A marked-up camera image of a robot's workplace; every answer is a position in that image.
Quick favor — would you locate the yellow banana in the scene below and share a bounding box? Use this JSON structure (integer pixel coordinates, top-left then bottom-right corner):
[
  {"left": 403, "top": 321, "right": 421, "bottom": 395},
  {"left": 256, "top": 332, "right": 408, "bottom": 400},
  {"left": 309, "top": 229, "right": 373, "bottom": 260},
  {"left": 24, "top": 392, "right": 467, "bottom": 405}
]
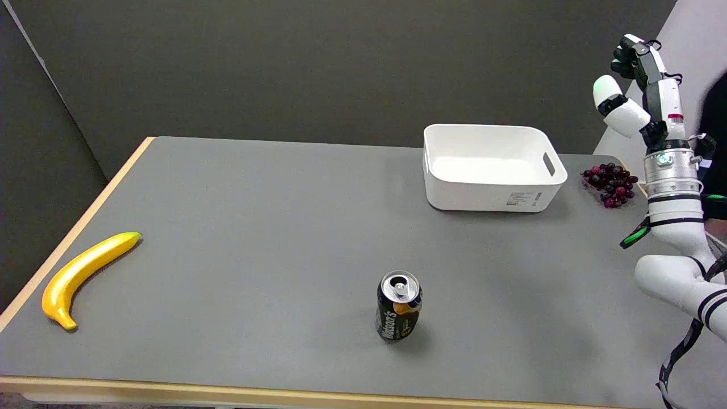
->
[{"left": 41, "top": 231, "right": 142, "bottom": 331}]

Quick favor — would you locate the black soda can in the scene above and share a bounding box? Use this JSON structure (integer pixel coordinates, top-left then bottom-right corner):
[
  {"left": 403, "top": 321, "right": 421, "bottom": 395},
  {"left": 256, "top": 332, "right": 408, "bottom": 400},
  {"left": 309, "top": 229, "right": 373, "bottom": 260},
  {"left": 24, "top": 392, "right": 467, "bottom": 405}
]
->
[{"left": 375, "top": 270, "right": 423, "bottom": 343}]

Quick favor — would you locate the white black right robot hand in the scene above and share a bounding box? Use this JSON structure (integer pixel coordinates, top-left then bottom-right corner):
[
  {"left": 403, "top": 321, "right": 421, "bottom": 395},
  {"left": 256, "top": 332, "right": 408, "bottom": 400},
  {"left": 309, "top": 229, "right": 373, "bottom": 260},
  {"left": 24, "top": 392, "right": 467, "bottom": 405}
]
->
[{"left": 592, "top": 34, "right": 690, "bottom": 152}]

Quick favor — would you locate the dark red grape bunch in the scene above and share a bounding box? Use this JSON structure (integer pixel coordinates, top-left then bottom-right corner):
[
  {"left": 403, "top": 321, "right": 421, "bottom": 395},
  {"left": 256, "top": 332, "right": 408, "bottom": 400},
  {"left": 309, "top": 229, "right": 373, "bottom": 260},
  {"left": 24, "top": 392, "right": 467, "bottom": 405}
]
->
[{"left": 580, "top": 162, "right": 640, "bottom": 209}]

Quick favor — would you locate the white plastic storage bin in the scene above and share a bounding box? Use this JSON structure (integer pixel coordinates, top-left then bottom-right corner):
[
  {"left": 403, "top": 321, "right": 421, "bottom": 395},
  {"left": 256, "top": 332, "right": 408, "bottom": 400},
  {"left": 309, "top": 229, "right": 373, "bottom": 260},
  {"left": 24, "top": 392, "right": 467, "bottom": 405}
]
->
[{"left": 423, "top": 124, "right": 568, "bottom": 213}]

